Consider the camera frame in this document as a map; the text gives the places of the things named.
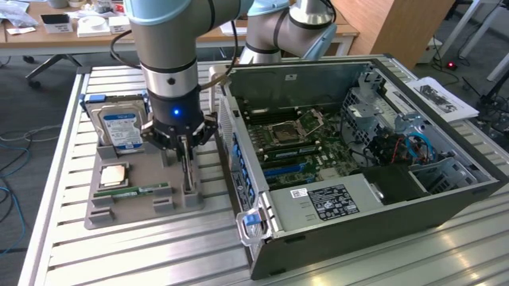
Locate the white papers stack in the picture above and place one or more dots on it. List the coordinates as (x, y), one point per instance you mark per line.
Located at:
(229, 28)

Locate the small metal disk bay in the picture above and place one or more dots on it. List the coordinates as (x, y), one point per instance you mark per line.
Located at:
(445, 175)

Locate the white table leg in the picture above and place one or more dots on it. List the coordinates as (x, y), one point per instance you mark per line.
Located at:
(474, 26)

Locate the plain white box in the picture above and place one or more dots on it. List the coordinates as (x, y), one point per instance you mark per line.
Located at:
(118, 25)

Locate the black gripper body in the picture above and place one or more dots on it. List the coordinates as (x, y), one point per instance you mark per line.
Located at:
(176, 113)

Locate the installed black RAM stick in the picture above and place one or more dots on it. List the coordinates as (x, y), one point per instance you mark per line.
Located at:
(291, 153)

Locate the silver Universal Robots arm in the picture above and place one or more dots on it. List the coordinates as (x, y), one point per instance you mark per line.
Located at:
(168, 44)

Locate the blue case latch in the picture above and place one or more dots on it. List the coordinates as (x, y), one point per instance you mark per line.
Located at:
(252, 221)

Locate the wooden desk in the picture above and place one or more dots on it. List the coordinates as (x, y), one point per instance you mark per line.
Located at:
(79, 41)

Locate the CPU with copper-toned lid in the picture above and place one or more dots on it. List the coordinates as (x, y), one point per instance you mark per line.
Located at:
(113, 176)

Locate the grey parts rack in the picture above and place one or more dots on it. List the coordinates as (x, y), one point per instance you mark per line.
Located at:
(148, 175)

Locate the printed paper manual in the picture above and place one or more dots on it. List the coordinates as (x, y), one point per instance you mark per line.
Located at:
(441, 98)

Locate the power strip with red light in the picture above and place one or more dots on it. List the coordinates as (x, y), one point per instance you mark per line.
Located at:
(451, 65)

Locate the blue expansion slot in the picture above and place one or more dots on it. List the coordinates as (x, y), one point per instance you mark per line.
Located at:
(284, 171)

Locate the metal socket cover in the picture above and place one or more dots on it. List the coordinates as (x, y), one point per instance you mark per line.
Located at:
(311, 122)

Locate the white label card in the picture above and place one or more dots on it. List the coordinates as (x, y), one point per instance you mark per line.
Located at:
(21, 30)

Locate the white boxes on desk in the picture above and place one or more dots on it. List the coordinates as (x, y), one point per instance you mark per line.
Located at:
(94, 25)

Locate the wooden cabinet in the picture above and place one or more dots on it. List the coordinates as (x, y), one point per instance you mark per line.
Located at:
(401, 29)

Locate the white box with black top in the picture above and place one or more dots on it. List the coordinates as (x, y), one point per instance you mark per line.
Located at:
(57, 24)

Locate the green motherboard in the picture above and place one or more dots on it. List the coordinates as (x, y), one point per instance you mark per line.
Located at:
(331, 155)

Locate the clear plastic bag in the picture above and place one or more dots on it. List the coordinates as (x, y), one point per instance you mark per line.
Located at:
(17, 16)

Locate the grey power supply with label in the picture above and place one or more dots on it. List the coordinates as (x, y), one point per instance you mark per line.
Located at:
(287, 208)

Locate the hard disk in blue caddy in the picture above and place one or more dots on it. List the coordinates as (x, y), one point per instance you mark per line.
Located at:
(120, 128)

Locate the metal disk bay cage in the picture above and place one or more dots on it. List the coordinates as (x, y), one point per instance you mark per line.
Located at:
(369, 110)

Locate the open dark grey PC case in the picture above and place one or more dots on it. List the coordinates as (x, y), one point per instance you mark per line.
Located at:
(359, 232)

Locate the graphics card with metal bracket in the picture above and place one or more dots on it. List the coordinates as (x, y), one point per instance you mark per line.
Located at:
(192, 183)

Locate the green RAM stick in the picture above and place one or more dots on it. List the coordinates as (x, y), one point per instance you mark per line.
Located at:
(132, 190)

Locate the black fan shroud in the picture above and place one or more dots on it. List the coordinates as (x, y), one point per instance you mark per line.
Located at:
(393, 184)

